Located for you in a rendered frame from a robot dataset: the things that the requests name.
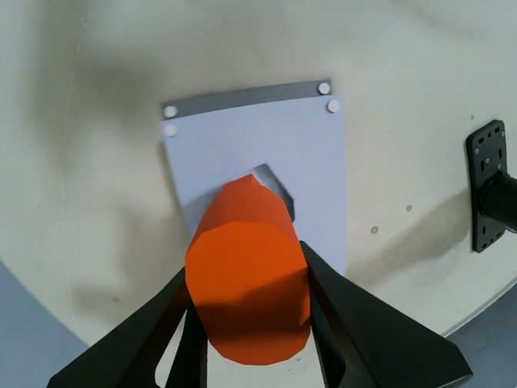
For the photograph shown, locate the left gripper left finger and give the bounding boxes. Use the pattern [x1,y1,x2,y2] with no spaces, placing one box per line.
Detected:
[46,266,208,388]

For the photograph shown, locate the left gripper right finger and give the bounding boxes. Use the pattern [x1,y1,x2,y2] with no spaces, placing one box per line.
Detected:
[299,240,474,388]

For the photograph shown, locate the pale blue flat plate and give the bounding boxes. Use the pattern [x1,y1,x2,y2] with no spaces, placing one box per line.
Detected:
[158,95,345,276]

